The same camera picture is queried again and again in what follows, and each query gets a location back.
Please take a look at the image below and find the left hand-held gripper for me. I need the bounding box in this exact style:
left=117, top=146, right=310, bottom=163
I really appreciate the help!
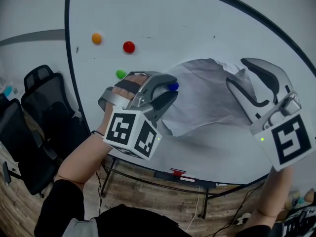
left=98, top=71, right=179, bottom=160

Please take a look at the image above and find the person's left forearm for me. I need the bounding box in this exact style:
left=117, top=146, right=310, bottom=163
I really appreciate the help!
left=53, top=104, right=115, bottom=185

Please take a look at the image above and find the person's right forearm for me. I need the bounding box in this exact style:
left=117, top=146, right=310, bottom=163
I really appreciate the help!
left=243, top=165, right=296, bottom=228

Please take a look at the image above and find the black mesh office chair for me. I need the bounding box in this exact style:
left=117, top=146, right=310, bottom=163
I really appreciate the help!
left=21, top=64, right=91, bottom=161
left=0, top=92, right=60, bottom=199

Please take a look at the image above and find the person's left hand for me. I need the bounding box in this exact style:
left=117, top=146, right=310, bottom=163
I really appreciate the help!
left=112, top=74, right=151, bottom=101

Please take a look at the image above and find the round red magnet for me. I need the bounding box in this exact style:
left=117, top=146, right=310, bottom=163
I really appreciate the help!
left=123, top=41, right=136, bottom=54

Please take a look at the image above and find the person's black clothing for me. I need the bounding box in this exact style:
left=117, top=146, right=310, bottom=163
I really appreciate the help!
left=34, top=179, right=272, bottom=237

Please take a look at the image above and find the white whiteboard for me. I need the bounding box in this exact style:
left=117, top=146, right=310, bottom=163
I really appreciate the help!
left=64, top=0, right=316, bottom=219

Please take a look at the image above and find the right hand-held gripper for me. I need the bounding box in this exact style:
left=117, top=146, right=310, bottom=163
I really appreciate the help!
left=225, top=57, right=316, bottom=172

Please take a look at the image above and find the grey shoulder strap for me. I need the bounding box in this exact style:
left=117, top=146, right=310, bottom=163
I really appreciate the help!
left=61, top=217, right=99, bottom=237

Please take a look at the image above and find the white paper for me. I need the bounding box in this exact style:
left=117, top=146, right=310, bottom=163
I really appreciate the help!
left=160, top=57, right=260, bottom=137

